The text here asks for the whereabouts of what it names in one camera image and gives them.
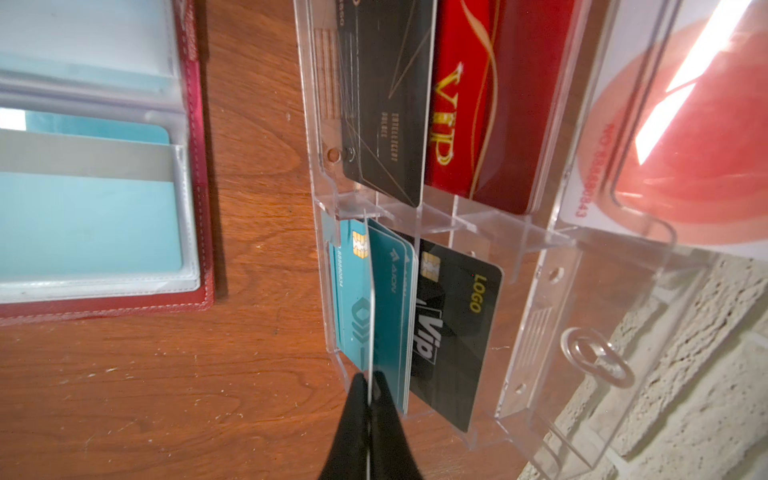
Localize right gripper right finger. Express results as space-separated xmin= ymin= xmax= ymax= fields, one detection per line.
xmin=369 ymin=371 xmax=423 ymax=480

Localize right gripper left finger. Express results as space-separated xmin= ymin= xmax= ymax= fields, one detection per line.
xmin=319 ymin=373 xmax=369 ymax=480

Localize clear acrylic card display stand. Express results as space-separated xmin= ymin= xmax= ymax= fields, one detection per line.
xmin=294 ymin=1 xmax=767 ymax=479

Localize red leather card holder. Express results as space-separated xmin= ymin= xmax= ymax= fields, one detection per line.
xmin=1 ymin=1 xmax=215 ymax=325

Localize black logo Vip card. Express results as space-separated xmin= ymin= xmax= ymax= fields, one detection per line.
xmin=410 ymin=239 xmax=503 ymax=432

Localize teal VIP card in stand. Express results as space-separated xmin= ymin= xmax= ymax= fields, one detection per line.
xmin=367 ymin=218 xmax=415 ymax=414

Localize red VIP card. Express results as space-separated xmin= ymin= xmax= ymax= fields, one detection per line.
xmin=425 ymin=1 xmax=589 ymax=215

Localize red white patterned card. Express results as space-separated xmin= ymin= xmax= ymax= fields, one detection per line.
xmin=559 ymin=1 xmax=767 ymax=260

